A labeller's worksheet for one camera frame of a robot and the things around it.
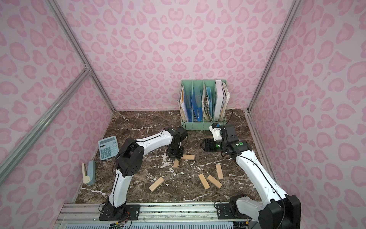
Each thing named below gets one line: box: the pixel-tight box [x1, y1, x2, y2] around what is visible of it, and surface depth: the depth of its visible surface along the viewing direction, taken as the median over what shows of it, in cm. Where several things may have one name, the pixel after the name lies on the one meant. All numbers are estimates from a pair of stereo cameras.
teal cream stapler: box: [81, 160, 96, 186], surface depth 87 cm
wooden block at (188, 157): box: [181, 154, 195, 160], surface depth 95 cm
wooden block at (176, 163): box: [173, 158, 180, 169], surface depth 92 cm
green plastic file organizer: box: [180, 79, 227, 131], surface depth 103 cm
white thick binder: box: [213, 79, 226, 122], surface depth 100 cm
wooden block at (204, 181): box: [198, 173, 211, 190], surface depth 85 cm
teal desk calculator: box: [97, 135, 120, 161], surface depth 97 cm
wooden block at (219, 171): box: [215, 164, 224, 180], surface depth 88 cm
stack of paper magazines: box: [220, 81, 231, 123], surface depth 100 cm
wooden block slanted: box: [207, 174, 223, 189], surface depth 84 cm
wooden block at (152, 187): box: [148, 176, 165, 192], surface depth 83 cm
